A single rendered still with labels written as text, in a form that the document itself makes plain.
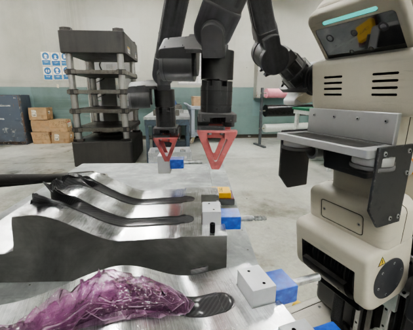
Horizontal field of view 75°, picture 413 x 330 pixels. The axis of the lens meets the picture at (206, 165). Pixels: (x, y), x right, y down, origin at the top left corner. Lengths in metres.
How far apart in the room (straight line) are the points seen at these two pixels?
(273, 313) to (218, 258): 0.16
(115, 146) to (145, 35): 3.41
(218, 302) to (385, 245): 0.43
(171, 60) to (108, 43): 4.04
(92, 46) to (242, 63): 3.84
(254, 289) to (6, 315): 0.31
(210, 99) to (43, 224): 0.36
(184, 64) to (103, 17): 6.92
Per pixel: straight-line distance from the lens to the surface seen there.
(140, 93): 0.78
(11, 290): 0.63
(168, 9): 0.73
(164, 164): 0.80
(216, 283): 0.45
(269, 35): 0.77
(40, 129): 7.40
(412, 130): 0.73
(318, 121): 0.73
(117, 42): 4.49
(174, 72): 0.49
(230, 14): 0.43
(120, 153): 4.55
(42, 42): 7.74
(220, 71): 0.48
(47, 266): 0.60
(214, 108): 0.48
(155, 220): 0.58
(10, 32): 8.05
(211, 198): 0.69
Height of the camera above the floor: 1.14
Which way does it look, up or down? 15 degrees down
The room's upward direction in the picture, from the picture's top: straight up
